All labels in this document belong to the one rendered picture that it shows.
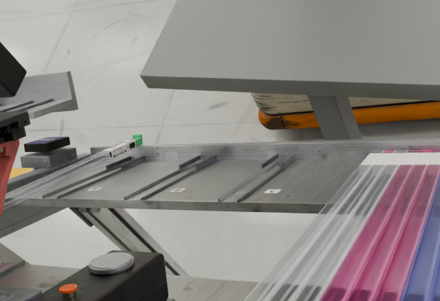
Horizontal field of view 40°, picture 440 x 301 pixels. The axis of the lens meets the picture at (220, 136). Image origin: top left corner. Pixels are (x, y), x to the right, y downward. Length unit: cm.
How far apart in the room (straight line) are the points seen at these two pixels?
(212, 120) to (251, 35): 76
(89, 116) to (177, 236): 63
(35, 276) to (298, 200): 25
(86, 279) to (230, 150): 50
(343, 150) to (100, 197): 29
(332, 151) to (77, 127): 145
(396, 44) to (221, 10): 36
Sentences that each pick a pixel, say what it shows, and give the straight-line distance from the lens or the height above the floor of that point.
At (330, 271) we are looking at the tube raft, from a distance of 39.
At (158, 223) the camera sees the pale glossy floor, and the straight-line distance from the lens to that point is 172.
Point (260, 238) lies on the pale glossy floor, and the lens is 158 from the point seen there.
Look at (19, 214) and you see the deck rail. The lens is 80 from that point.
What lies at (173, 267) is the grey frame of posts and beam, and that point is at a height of 37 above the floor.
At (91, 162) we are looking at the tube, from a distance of 77.
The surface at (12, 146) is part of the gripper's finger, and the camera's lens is 63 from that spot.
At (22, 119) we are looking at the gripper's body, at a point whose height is 98.
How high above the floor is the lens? 134
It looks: 48 degrees down
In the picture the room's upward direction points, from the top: 32 degrees counter-clockwise
